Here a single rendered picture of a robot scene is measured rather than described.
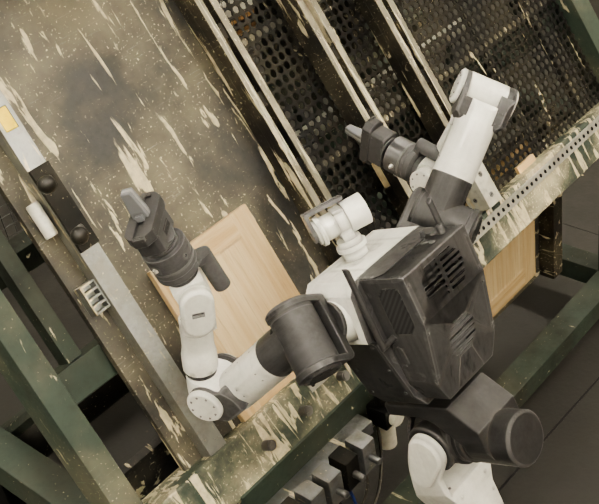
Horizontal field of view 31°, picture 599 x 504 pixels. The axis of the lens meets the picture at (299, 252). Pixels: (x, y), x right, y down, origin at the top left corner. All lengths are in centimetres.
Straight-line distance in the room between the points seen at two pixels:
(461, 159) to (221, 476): 86
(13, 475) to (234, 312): 67
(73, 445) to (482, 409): 82
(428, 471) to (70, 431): 74
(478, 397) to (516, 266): 158
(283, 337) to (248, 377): 14
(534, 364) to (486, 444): 147
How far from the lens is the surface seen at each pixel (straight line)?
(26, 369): 220
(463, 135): 222
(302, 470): 253
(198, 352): 210
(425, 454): 221
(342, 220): 207
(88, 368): 234
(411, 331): 198
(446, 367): 203
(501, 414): 213
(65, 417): 222
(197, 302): 198
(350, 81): 277
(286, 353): 197
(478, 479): 235
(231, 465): 240
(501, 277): 362
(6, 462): 272
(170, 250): 193
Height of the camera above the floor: 257
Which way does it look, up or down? 35 degrees down
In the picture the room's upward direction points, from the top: 10 degrees counter-clockwise
